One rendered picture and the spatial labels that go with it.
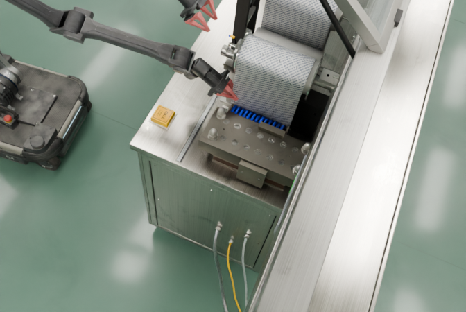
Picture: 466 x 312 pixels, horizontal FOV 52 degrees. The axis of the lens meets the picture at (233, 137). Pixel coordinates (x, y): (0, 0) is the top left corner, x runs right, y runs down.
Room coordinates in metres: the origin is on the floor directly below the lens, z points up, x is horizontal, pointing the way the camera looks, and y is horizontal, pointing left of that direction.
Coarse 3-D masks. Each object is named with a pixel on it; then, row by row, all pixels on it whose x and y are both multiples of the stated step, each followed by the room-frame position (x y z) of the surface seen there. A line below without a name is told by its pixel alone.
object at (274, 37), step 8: (256, 32) 1.20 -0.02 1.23; (264, 32) 1.21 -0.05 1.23; (272, 32) 1.23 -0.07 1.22; (272, 40) 1.18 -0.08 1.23; (280, 40) 1.19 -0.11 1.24; (288, 40) 1.19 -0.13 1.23; (288, 48) 1.16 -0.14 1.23; (296, 48) 1.16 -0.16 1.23; (304, 48) 1.17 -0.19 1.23; (312, 48) 1.18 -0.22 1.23; (312, 56) 1.14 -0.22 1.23; (320, 56) 1.14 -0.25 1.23
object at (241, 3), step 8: (240, 0) 1.38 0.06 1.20; (248, 0) 1.38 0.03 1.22; (256, 0) 1.52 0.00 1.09; (240, 8) 1.38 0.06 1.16; (248, 8) 1.38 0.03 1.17; (256, 8) 1.51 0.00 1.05; (240, 16) 1.38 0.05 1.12; (248, 16) 1.45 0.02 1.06; (256, 16) 1.51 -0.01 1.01; (240, 24) 1.38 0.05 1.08; (248, 24) 1.52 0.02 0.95; (240, 32) 1.38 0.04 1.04; (232, 40) 1.39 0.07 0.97; (232, 48) 1.39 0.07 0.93
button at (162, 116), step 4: (160, 108) 1.02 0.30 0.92; (164, 108) 1.03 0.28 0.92; (168, 108) 1.03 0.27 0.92; (156, 112) 1.00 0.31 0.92; (160, 112) 1.00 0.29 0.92; (164, 112) 1.01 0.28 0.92; (168, 112) 1.01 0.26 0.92; (172, 112) 1.01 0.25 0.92; (152, 116) 0.98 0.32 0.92; (156, 116) 0.98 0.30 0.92; (160, 116) 0.98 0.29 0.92; (164, 116) 0.99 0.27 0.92; (168, 116) 0.99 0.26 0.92; (172, 116) 1.00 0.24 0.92; (152, 120) 0.97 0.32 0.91; (156, 120) 0.97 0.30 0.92; (160, 120) 0.97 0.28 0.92; (164, 120) 0.97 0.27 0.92; (168, 120) 0.97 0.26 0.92; (160, 124) 0.96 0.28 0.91; (164, 124) 0.96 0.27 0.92; (168, 124) 0.96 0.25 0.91
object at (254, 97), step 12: (240, 84) 1.03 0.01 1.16; (252, 84) 1.01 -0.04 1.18; (240, 96) 1.02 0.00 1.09; (252, 96) 1.01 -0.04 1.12; (264, 96) 1.00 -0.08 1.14; (276, 96) 0.99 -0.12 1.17; (288, 96) 0.98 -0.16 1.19; (252, 108) 1.01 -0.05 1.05; (264, 108) 1.00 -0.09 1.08; (276, 108) 0.99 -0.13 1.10; (288, 108) 0.98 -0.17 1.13; (276, 120) 0.99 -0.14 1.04; (288, 120) 0.97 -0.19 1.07
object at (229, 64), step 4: (228, 52) 1.13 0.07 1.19; (232, 52) 1.13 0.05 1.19; (228, 56) 1.12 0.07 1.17; (232, 56) 1.12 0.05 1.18; (228, 60) 1.14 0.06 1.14; (232, 60) 1.14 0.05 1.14; (224, 64) 1.12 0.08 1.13; (228, 64) 1.12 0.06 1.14; (232, 64) 1.11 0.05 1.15; (224, 68) 1.12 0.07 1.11; (228, 68) 1.11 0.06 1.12; (232, 68) 1.11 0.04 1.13; (232, 72) 1.11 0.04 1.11; (232, 76) 1.12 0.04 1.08; (232, 80) 1.12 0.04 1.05; (224, 92) 1.16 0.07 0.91; (220, 100) 1.12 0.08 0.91; (224, 100) 1.12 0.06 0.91; (228, 100) 1.12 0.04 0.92; (228, 104) 1.11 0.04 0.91
